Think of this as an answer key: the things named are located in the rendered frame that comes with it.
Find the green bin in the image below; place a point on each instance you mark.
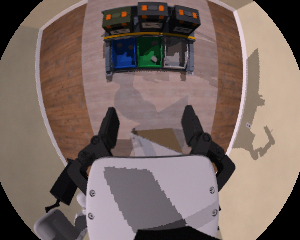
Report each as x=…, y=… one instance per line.
x=147, y=51

